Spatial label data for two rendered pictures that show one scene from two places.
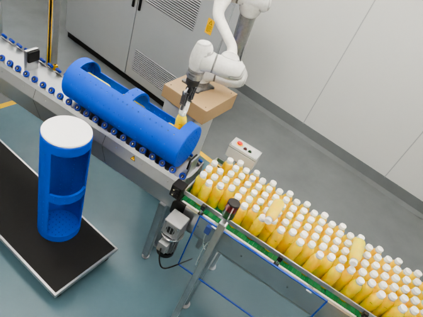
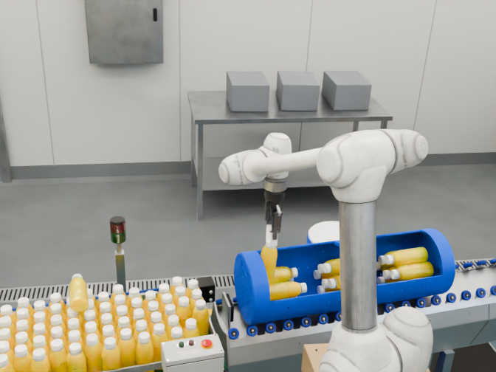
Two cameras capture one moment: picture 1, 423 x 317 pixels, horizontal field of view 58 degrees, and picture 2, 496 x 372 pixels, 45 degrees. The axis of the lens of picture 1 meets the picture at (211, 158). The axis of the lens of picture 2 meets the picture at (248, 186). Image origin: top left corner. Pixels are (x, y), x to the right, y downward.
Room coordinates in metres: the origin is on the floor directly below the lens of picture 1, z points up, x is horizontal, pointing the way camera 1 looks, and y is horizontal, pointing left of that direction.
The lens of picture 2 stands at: (3.43, -0.91, 2.52)
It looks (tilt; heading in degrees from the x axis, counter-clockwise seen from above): 27 degrees down; 147
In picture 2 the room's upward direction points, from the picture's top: 3 degrees clockwise
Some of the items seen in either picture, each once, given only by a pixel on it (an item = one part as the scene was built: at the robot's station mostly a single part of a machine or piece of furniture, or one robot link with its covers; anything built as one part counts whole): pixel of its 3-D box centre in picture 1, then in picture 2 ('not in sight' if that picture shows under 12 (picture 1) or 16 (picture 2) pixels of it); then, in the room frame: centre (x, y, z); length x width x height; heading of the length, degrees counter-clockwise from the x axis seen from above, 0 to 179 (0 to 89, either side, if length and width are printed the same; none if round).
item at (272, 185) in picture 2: (195, 73); (275, 181); (1.82, 0.25, 1.55); 0.09 x 0.09 x 0.06
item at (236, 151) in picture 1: (243, 153); (192, 358); (2.01, -0.18, 1.05); 0.20 x 0.10 x 0.10; 75
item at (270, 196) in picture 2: (191, 85); (274, 199); (1.82, 0.25, 1.48); 0.08 x 0.07 x 0.09; 165
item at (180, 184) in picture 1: (179, 189); (205, 291); (1.57, 0.10, 0.95); 0.10 x 0.07 x 0.10; 165
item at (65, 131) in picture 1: (67, 131); (336, 236); (1.58, 0.81, 1.03); 0.28 x 0.28 x 0.01
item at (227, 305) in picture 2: (192, 164); (227, 311); (1.78, 0.10, 0.99); 0.10 x 0.02 x 0.12; 165
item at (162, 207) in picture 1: (153, 231); not in sight; (1.73, 0.18, 0.31); 0.06 x 0.06 x 0.63; 75
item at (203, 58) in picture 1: (203, 56); (274, 155); (1.82, 0.24, 1.66); 0.13 x 0.11 x 0.16; 95
